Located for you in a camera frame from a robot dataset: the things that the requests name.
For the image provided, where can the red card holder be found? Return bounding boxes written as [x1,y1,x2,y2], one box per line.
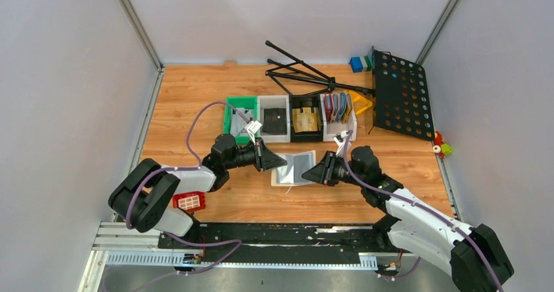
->
[323,93,334,123]

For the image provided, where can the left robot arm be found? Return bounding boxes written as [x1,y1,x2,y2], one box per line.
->
[108,134,287,236]

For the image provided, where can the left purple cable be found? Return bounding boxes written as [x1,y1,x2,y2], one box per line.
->
[125,101,253,292]

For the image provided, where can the purple cable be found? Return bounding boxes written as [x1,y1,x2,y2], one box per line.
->
[342,131,504,292]
[125,101,253,292]

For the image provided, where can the red green toy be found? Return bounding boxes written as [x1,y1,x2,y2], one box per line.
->
[432,131,453,159]

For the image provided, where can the black tripod legs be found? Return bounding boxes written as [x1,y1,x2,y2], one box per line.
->
[265,40,376,96]

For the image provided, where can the red toy block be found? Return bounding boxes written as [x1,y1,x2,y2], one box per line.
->
[172,191,206,213]

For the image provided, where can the white bin with black cards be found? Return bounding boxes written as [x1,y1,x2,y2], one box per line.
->
[257,95,291,143]

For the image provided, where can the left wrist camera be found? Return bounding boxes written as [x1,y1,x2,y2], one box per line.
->
[244,120,263,142]

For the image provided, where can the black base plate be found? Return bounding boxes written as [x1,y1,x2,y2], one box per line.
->
[183,222,410,263]

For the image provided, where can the yellow triangle frame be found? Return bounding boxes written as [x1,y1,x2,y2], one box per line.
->
[345,90,373,116]

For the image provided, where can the black cards stack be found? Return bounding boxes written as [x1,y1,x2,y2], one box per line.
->
[262,108,287,135]

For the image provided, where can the black music stand desk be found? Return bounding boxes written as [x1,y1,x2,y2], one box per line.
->
[372,49,435,141]

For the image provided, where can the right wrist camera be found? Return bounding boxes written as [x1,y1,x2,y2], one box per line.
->
[333,130,353,154]

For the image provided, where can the white cards stack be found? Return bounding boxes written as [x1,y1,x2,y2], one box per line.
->
[229,108,255,137]

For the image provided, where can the blue green toy block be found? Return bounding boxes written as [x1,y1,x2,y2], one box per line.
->
[349,56,373,73]

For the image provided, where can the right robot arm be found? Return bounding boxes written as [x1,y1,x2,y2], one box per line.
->
[302,146,515,291]

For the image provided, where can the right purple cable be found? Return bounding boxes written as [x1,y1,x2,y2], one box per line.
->
[342,131,504,292]

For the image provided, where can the white slotted cable duct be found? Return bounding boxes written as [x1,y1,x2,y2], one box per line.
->
[105,251,378,270]

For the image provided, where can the blue card holder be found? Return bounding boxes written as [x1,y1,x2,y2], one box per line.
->
[336,92,348,122]

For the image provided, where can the gold cards stack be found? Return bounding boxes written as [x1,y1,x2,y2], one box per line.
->
[292,107,320,133]

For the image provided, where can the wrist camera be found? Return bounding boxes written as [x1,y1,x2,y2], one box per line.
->
[333,130,353,154]
[244,120,263,142]

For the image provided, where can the green bin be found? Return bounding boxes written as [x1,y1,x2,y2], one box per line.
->
[223,96,259,144]

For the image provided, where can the white bin with card holders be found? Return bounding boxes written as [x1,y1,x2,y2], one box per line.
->
[319,94,358,142]

